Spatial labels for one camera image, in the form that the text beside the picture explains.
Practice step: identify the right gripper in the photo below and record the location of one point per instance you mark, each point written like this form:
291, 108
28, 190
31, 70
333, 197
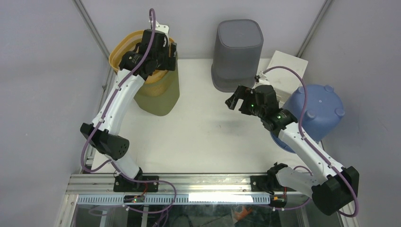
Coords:
232, 101

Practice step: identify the blue plastic bucket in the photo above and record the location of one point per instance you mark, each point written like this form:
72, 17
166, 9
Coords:
323, 112

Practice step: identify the green slatted basket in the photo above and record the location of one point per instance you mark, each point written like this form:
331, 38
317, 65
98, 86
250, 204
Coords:
160, 92

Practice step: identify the yellow slatted basket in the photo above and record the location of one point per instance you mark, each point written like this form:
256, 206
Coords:
125, 57

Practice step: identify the grey slatted basket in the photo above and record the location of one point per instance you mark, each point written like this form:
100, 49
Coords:
237, 53

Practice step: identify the aluminium frame rail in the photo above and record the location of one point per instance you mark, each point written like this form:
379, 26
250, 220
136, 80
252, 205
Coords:
184, 183

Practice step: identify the white plastic tray basket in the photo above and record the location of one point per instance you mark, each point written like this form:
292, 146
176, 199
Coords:
283, 81

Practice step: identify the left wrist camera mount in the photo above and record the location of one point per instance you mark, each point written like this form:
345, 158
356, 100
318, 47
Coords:
162, 28

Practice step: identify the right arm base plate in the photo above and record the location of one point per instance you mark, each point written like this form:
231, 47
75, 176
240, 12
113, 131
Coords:
264, 183

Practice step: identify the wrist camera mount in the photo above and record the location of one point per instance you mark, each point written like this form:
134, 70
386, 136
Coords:
261, 79
162, 28

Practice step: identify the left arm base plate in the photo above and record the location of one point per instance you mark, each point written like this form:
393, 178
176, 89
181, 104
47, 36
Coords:
121, 184

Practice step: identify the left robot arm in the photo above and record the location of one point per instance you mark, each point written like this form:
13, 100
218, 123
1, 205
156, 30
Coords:
103, 132

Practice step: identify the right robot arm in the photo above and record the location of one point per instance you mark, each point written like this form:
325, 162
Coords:
331, 186

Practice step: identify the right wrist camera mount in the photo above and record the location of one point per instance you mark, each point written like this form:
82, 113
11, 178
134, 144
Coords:
261, 79

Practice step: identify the white slotted cable duct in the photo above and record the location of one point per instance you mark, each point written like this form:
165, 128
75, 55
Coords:
195, 198

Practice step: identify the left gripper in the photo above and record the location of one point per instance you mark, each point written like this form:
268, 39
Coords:
169, 63

